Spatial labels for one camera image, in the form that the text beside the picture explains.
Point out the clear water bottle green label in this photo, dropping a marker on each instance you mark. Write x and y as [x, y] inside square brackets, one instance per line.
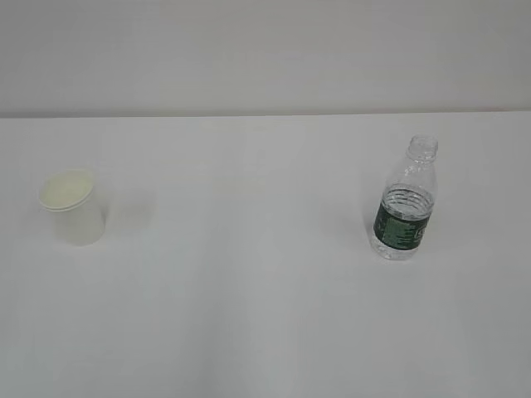
[407, 201]

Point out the white paper cup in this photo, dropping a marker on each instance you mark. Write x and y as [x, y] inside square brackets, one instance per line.
[69, 198]

